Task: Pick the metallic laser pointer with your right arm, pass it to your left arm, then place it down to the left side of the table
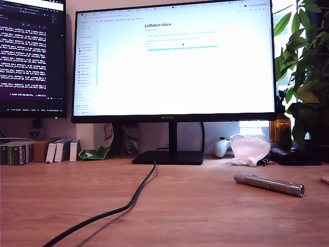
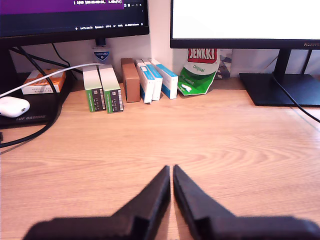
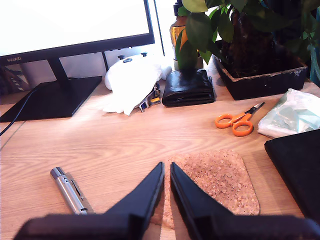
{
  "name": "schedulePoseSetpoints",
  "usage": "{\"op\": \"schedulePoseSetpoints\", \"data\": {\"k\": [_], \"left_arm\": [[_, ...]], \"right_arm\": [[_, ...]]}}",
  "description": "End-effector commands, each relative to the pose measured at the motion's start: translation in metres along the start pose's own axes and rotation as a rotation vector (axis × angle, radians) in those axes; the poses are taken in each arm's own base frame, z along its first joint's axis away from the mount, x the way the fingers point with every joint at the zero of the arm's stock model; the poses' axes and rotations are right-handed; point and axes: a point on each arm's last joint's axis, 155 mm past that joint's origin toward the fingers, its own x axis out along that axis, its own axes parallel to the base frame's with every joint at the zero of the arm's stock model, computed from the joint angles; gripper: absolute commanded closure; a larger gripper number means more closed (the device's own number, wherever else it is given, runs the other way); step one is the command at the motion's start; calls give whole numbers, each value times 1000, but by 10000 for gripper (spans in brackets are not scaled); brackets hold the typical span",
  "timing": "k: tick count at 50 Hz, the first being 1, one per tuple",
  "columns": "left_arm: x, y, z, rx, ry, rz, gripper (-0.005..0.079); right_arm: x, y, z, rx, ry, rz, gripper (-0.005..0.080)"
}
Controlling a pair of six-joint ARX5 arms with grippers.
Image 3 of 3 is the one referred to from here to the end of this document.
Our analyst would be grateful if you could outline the amber glass pump bottle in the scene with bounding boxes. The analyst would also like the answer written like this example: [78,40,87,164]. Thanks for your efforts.
[169,0,201,71]

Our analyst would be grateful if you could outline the square cork coaster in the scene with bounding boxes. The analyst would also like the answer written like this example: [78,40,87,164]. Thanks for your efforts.
[149,149,261,230]

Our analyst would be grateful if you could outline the metal carabiner with yellow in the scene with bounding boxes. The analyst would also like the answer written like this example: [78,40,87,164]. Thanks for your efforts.
[134,82,162,113]

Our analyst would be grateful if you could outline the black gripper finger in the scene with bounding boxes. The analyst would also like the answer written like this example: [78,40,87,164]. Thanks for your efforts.
[170,161,236,240]
[104,161,166,240]

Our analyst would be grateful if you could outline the orange handled scissors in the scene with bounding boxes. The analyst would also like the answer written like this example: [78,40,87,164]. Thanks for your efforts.
[214,101,266,138]

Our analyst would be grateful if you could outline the white crumpled plastic bag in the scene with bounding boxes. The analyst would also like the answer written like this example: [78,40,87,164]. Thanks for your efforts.
[101,63,163,117]

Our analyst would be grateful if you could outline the teal glass vase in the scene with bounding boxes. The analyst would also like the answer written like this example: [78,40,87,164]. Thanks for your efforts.
[308,43,320,88]

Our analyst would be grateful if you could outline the pale green plastic packet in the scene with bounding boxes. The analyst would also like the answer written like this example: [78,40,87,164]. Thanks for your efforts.
[257,88,320,139]

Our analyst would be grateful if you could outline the thin black monitor cable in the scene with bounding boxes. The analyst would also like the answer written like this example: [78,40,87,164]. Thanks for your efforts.
[100,50,110,74]

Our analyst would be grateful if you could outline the black leather wallet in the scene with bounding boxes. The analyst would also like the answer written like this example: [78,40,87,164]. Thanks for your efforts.
[161,68,216,108]

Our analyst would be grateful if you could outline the metallic silver laser pointer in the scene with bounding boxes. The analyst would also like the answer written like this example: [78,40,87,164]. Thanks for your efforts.
[49,166,96,216]

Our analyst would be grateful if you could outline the black Huawei monitor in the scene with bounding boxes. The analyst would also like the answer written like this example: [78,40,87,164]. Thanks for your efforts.
[0,0,156,123]

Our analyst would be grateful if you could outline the black flat notebook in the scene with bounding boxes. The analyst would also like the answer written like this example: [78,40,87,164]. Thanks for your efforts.
[264,128,320,225]

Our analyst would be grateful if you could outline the black square plant pot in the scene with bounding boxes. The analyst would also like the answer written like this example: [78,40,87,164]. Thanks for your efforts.
[212,53,309,101]

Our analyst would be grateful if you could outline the green leafy house plant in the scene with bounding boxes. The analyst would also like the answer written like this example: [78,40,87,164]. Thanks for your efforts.
[174,0,320,88]

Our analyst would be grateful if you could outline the white game controller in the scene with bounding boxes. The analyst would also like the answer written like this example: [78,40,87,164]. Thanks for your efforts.
[104,51,173,90]

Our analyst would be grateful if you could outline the thick black table cable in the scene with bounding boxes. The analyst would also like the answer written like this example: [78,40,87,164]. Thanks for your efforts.
[0,84,41,137]

